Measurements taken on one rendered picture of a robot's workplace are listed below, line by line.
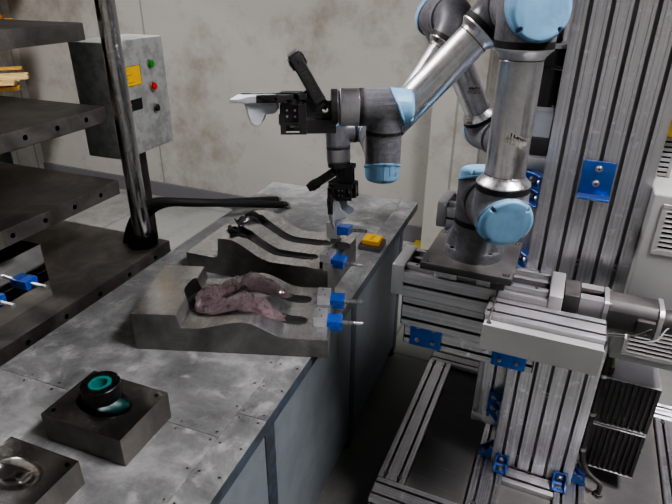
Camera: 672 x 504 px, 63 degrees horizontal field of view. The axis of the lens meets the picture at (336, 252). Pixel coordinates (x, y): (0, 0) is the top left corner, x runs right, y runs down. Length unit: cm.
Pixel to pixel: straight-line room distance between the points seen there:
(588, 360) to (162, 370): 100
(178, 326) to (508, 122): 92
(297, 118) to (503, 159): 43
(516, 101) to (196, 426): 94
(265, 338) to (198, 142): 323
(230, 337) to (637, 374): 119
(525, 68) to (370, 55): 261
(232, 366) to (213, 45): 314
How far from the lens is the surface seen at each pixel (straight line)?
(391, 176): 117
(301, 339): 141
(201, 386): 138
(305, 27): 388
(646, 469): 223
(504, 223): 122
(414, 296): 149
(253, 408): 130
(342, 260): 167
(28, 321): 181
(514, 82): 117
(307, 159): 404
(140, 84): 222
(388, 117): 113
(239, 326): 142
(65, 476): 119
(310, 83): 113
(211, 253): 185
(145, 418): 124
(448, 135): 350
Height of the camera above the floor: 167
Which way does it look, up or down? 26 degrees down
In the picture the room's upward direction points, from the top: 1 degrees clockwise
